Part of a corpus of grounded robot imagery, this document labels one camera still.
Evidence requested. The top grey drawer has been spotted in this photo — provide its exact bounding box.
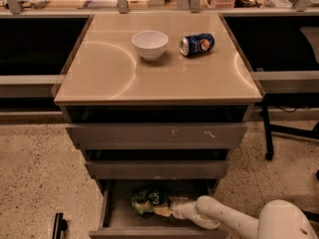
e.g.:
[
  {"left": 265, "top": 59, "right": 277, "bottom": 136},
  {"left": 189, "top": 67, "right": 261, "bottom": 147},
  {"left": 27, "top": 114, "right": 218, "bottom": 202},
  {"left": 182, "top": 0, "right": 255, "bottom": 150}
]
[{"left": 67, "top": 122, "right": 247, "bottom": 149}]

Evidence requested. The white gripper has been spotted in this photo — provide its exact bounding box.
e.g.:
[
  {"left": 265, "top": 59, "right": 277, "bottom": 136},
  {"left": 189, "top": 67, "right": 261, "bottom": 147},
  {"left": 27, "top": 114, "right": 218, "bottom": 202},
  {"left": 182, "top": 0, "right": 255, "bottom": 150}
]
[{"left": 154, "top": 197, "right": 197, "bottom": 220}]

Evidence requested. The grey drawer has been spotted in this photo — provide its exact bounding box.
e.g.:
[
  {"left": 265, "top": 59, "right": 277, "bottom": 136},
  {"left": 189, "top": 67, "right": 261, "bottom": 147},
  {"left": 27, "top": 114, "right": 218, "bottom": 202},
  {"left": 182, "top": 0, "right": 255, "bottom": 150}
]
[
  {"left": 67, "top": 122, "right": 247, "bottom": 149},
  {"left": 85, "top": 160, "right": 228, "bottom": 179},
  {"left": 89, "top": 179, "right": 227, "bottom": 239}
]

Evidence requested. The black object on floor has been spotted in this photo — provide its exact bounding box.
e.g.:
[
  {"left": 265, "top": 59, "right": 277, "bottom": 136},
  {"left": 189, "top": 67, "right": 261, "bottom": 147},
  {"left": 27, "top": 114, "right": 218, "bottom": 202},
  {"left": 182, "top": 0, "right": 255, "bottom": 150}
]
[{"left": 52, "top": 212, "right": 68, "bottom": 239}]

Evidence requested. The blue pepsi can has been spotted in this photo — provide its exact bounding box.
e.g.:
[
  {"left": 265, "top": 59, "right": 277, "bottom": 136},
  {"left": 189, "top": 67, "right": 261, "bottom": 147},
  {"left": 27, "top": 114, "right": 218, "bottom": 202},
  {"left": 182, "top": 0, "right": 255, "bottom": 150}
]
[{"left": 179, "top": 33, "right": 214, "bottom": 57}]

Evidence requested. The middle grey drawer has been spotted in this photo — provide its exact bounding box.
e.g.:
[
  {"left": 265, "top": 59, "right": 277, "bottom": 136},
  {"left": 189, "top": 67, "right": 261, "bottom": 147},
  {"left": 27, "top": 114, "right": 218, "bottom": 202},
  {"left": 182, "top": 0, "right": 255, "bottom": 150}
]
[{"left": 85, "top": 160, "right": 228, "bottom": 179}]

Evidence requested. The white bowl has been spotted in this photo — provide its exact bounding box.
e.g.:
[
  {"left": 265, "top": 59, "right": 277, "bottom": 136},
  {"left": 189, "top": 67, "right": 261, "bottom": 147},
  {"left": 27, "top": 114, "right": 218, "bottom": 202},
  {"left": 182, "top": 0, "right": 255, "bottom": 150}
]
[{"left": 132, "top": 31, "right": 168, "bottom": 61}]

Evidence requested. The grey drawer cabinet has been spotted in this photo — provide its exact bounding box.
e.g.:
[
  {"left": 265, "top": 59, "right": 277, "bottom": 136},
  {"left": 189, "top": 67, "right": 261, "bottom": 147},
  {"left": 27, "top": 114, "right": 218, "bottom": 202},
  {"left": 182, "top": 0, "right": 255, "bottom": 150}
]
[{"left": 51, "top": 11, "right": 265, "bottom": 239}]

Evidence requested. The black table leg with caster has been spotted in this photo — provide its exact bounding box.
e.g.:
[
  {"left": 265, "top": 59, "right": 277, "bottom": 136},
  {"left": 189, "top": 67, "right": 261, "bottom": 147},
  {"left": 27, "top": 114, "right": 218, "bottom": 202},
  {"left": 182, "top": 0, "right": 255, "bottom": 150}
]
[{"left": 261, "top": 104, "right": 274, "bottom": 161}]

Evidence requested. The green rice chip bag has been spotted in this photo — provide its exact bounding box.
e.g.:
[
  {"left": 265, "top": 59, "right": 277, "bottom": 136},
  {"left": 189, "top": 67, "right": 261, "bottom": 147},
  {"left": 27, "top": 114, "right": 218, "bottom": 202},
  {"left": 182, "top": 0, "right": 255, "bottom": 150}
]
[{"left": 131, "top": 187, "right": 168, "bottom": 215}]

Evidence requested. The bottom grey drawer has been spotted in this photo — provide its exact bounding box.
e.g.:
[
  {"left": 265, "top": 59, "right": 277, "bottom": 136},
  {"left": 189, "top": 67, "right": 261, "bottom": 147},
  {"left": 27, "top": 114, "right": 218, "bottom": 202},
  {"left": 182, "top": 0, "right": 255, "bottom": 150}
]
[{"left": 89, "top": 179, "right": 227, "bottom": 239}]

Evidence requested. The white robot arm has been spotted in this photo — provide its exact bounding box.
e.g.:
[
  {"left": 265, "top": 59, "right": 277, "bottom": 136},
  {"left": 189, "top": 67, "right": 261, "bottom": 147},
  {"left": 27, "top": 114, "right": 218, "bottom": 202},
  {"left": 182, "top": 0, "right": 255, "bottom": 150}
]
[{"left": 154, "top": 195, "right": 318, "bottom": 239}]

